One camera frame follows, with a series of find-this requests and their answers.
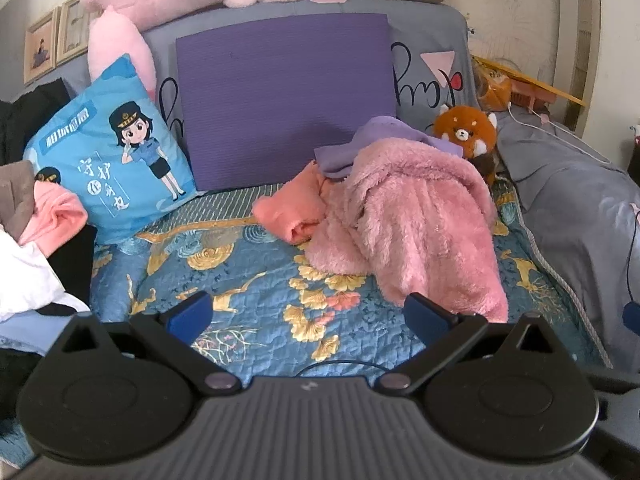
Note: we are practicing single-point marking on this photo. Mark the white cloth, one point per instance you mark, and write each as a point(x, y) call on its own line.
point(25, 280)

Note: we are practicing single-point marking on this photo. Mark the blue floral quilt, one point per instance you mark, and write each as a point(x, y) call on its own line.
point(260, 290)

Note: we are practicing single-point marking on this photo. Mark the purple mat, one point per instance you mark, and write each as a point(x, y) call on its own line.
point(285, 100)

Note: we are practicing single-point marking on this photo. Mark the grey blanket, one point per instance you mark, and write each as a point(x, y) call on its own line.
point(570, 210)

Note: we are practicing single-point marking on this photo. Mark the red panda plush toy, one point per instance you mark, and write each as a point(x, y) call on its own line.
point(465, 127)

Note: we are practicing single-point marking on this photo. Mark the yellow wooden rack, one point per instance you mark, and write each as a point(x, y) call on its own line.
point(545, 87)

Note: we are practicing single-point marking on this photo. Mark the framed picture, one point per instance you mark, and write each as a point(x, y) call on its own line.
point(41, 47)
point(75, 25)

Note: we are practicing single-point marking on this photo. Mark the black garment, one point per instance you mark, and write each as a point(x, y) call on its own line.
point(35, 115)

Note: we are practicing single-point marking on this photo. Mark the orange bag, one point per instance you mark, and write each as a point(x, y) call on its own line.
point(495, 90)

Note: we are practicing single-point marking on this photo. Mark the salmon garment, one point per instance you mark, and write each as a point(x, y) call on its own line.
point(290, 210)

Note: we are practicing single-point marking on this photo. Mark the brown cloth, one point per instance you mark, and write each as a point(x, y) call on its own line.
point(15, 195)

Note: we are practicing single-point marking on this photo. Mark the light blue cloth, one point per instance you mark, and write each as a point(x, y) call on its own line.
point(25, 330)

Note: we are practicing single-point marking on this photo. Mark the blue cartoon pillow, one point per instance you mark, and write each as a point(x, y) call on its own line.
point(100, 170)

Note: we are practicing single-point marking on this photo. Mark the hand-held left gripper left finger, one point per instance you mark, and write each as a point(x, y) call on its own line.
point(190, 312)

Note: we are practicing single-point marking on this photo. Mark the pink fluffy garment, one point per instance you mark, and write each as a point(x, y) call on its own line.
point(420, 220)

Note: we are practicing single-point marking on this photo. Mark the lavender garment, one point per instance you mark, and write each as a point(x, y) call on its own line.
point(385, 135)

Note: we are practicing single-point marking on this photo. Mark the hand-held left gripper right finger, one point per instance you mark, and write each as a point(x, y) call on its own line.
point(425, 312)

